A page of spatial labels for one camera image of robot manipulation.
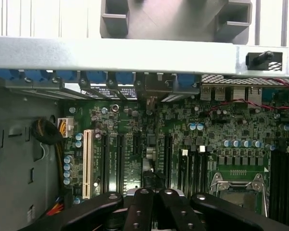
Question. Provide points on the open PC case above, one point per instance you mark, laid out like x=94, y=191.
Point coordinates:
x=110, y=55

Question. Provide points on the CPU socket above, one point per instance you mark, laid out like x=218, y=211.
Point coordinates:
x=238, y=199

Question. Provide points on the white expansion slot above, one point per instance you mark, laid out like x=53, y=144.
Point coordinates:
x=88, y=163

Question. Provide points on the blue slot latch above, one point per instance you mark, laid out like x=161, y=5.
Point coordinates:
x=6, y=75
x=97, y=77
x=187, y=80
x=68, y=75
x=36, y=75
x=124, y=78

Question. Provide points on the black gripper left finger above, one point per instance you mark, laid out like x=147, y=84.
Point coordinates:
x=142, y=211

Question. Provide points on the black case lock plunger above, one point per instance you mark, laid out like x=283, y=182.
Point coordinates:
x=262, y=60

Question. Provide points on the white power connector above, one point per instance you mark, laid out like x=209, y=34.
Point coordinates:
x=65, y=127

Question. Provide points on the grey parts rack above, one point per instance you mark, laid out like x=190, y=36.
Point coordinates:
x=173, y=19

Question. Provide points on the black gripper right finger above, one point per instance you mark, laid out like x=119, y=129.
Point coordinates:
x=175, y=211

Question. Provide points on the long expansion slot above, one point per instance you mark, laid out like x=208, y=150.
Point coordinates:
x=105, y=163
x=121, y=163
x=169, y=161

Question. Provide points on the green motherboard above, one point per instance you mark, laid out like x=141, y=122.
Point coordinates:
x=183, y=120

